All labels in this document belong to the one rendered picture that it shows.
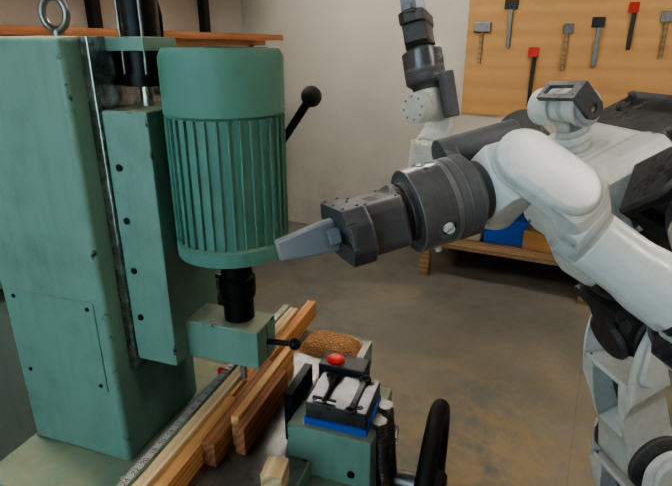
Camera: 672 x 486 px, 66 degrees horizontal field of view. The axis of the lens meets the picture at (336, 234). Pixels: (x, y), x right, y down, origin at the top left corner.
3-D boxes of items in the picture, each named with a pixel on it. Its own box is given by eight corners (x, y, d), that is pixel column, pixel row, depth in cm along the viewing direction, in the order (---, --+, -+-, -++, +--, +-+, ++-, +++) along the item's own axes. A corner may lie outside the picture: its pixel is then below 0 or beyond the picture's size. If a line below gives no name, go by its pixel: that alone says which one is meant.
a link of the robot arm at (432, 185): (366, 296, 47) (482, 257, 49) (340, 194, 45) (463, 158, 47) (334, 267, 59) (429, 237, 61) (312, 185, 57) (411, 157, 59)
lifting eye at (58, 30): (69, 37, 80) (61, -10, 78) (39, 37, 82) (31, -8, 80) (77, 37, 81) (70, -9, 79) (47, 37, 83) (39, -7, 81)
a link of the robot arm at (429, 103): (420, 75, 120) (428, 124, 121) (391, 75, 113) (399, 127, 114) (462, 61, 112) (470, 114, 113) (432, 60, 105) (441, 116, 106)
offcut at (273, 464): (282, 500, 73) (281, 478, 72) (261, 496, 74) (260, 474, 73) (289, 479, 77) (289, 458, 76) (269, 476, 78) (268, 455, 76)
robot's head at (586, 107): (575, 105, 93) (552, 75, 90) (615, 106, 85) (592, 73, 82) (553, 132, 93) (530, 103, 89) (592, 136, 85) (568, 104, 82)
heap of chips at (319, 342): (353, 362, 105) (353, 351, 104) (296, 352, 109) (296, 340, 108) (364, 341, 113) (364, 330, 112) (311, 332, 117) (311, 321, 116)
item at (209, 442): (216, 467, 79) (213, 444, 78) (203, 464, 80) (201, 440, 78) (278, 381, 99) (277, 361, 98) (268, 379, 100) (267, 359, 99)
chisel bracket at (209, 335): (259, 378, 86) (257, 333, 84) (187, 362, 91) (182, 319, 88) (278, 354, 93) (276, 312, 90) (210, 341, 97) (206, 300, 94)
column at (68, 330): (128, 465, 93) (54, 35, 68) (33, 437, 99) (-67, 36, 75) (198, 391, 113) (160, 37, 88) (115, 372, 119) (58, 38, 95)
